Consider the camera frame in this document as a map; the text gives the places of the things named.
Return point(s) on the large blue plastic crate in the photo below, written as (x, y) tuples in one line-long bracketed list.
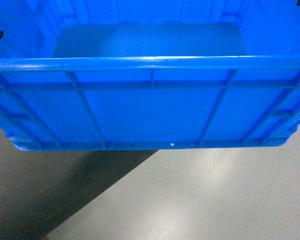
[(80, 75)]

